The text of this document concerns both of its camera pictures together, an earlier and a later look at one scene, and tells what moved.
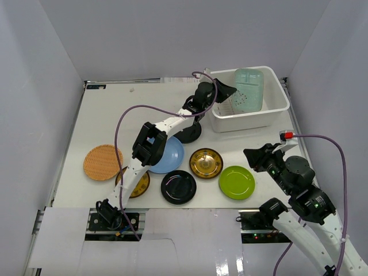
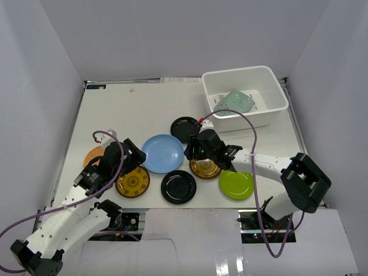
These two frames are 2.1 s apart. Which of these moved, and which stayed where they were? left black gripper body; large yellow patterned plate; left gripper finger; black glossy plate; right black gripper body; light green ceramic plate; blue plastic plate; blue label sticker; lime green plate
Moved: left gripper finger; blue plastic plate; light green ceramic plate; right black gripper body; left black gripper body
Stayed: black glossy plate; blue label sticker; lime green plate; large yellow patterned plate
